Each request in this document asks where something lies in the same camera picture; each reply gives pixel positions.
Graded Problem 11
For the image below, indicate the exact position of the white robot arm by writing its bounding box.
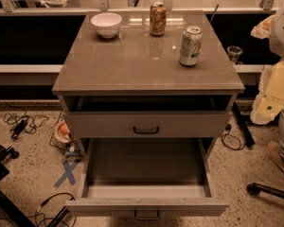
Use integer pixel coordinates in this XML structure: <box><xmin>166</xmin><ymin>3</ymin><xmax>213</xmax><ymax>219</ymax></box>
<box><xmin>250</xmin><ymin>5</ymin><xmax>284</xmax><ymax>125</ymax></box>

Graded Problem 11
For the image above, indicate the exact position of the grey drawer cabinet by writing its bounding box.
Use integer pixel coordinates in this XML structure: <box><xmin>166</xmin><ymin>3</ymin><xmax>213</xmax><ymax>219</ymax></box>
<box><xmin>53</xmin><ymin>11</ymin><xmax>244</xmax><ymax>151</ymax></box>

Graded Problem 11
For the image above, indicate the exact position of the open bottom drawer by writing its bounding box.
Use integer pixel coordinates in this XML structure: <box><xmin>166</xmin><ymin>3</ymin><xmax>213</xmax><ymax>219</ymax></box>
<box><xmin>66</xmin><ymin>138</ymin><xmax>228</xmax><ymax>220</ymax></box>

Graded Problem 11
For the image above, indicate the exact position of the white green soda can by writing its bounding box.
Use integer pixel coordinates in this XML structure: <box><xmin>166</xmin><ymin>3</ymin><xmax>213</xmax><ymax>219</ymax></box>
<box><xmin>179</xmin><ymin>26</ymin><xmax>203</xmax><ymax>66</ymax></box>

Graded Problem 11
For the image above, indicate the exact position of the white ceramic bowl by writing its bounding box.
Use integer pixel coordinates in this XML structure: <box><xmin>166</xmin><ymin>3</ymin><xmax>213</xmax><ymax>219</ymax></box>
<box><xmin>91</xmin><ymin>12</ymin><xmax>122</xmax><ymax>38</ymax></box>

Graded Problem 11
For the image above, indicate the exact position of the blue tape cross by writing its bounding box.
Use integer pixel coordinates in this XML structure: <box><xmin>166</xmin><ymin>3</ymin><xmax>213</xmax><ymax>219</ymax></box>
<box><xmin>54</xmin><ymin>160</ymin><xmax>80</xmax><ymax>188</ymax></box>

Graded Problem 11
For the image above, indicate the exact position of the orange soda can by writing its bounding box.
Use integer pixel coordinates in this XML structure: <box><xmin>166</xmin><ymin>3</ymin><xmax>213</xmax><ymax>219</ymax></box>
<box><xmin>150</xmin><ymin>3</ymin><xmax>167</xmax><ymax>36</ymax></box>

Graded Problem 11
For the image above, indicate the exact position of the clear glass cup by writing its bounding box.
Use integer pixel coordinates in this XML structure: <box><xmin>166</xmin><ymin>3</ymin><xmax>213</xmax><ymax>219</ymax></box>
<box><xmin>227</xmin><ymin>45</ymin><xmax>243</xmax><ymax>63</ymax></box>

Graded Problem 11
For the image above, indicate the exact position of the black table leg bar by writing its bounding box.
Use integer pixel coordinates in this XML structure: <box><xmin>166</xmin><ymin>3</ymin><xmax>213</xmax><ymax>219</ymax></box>
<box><xmin>232</xmin><ymin>102</ymin><xmax>255</xmax><ymax>148</ymax></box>

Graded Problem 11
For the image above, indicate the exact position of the black chair leg with caster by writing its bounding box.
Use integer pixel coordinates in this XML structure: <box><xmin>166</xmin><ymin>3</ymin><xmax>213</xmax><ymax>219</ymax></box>
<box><xmin>246</xmin><ymin>183</ymin><xmax>284</xmax><ymax>199</ymax></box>

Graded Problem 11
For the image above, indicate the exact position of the tan shoe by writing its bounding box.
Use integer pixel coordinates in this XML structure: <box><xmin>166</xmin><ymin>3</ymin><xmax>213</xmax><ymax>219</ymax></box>
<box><xmin>267</xmin><ymin>141</ymin><xmax>284</xmax><ymax>173</ymax></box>

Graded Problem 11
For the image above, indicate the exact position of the black office chair base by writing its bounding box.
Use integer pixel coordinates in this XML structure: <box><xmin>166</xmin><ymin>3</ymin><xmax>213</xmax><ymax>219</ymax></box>
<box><xmin>0</xmin><ymin>145</ymin><xmax>35</xmax><ymax>227</ymax></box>

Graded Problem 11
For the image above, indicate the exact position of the middle drawer with black handle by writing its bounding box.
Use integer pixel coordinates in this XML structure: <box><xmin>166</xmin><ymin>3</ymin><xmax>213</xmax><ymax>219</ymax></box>
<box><xmin>63</xmin><ymin>112</ymin><xmax>231</xmax><ymax>139</ymax></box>

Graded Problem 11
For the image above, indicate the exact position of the wire basket with items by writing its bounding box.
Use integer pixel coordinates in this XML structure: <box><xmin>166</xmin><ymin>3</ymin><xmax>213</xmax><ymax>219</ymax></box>
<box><xmin>49</xmin><ymin>113</ymin><xmax>82</xmax><ymax>159</ymax></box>

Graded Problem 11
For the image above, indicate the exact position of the black cable loop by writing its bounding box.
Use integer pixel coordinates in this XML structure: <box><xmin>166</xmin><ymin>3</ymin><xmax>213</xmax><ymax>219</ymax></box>
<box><xmin>221</xmin><ymin>123</ymin><xmax>246</xmax><ymax>151</ymax></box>

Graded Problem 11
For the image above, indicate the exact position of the black power adapter with cable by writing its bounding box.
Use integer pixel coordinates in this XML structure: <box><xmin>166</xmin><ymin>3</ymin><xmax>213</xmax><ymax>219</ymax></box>
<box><xmin>4</xmin><ymin>106</ymin><xmax>49</xmax><ymax>140</ymax></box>

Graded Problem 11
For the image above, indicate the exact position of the black cables bottom left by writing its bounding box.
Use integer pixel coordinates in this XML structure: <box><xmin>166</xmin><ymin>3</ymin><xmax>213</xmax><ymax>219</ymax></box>
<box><xmin>27</xmin><ymin>191</ymin><xmax>78</xmax><ymax>227</ymax></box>

